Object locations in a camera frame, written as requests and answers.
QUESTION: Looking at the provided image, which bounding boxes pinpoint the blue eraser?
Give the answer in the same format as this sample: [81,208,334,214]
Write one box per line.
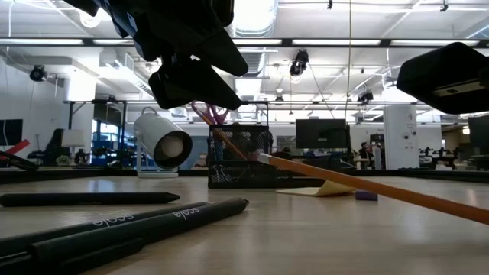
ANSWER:
[355,189,380,202]

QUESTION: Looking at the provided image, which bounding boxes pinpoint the black monitor screen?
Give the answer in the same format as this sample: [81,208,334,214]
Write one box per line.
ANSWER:
[468,114,489,156]
[295,118,351,150]

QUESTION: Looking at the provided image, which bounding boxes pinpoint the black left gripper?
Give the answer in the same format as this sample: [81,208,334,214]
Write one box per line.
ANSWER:
[63,0,250,111]

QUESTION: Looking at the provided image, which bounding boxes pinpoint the black overhead rig beam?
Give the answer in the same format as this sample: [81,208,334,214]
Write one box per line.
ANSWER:
[0,37,489,48]

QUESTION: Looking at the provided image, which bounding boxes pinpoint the yellow sticky note pad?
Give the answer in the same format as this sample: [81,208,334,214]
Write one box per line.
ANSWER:
[275,179,357,198]

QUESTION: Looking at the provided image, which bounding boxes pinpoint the black wall screen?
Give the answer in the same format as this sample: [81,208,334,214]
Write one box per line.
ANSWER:
[0,118,24,147]

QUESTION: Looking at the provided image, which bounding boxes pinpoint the red and black clamp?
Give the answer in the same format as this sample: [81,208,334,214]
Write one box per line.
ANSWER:
[0,139,40,172]

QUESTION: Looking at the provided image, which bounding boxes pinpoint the black mesh desk organizer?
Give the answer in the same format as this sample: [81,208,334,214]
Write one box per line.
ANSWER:
[207,124,325,189]

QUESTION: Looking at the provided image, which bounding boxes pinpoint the purple scissors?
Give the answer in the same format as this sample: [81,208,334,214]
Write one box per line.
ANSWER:
[189,101,232,126]

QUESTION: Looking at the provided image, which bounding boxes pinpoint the person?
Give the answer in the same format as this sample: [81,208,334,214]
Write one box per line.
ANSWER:
[358,143,384,171]

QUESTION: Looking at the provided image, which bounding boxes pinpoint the plain black pen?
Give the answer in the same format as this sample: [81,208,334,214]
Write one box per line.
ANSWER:
[0,191,182,209]

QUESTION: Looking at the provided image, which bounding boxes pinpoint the white pillar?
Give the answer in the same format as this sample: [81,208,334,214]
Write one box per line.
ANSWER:
[383,104,420,170]

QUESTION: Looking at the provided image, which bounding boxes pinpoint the orange pencil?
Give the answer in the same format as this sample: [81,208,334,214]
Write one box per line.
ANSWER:
[193,102,250,161]
[257,152,489,226]

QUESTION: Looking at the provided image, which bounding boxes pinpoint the black pen with scale print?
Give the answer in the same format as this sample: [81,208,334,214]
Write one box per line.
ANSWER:
[0,197,250,275]
[0,201,210,260]

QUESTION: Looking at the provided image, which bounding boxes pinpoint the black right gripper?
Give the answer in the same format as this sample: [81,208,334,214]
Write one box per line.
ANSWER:
[396,41,489,115]

